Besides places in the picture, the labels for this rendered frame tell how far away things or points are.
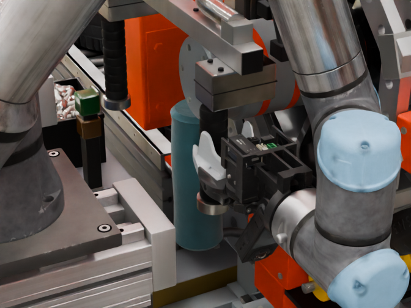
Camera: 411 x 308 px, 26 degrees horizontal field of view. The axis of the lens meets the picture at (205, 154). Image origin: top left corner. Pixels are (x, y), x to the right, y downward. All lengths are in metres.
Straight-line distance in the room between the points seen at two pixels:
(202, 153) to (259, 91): 0.10
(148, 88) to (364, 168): 1.04
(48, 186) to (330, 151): 0.36
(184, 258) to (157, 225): 1.04
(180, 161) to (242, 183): 0.47
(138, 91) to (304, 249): 0.98
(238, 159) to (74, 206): 0.21
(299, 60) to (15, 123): 0.29
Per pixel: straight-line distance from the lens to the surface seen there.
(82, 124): 1.71
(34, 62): 0.78
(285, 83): 1.28
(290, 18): 0.89
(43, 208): 1.01
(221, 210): 1.16
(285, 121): 1.59
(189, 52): 1.29
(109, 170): 1.86
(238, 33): 1.06
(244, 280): 2.09
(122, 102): 1.43
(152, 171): 2.10
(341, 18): 0.90
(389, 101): 1.15
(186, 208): 1.51
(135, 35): 1.79
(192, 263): 2.12
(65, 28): 0.76
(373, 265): 0.85
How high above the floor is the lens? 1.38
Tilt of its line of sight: 29 degrees down
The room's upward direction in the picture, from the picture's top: straight up
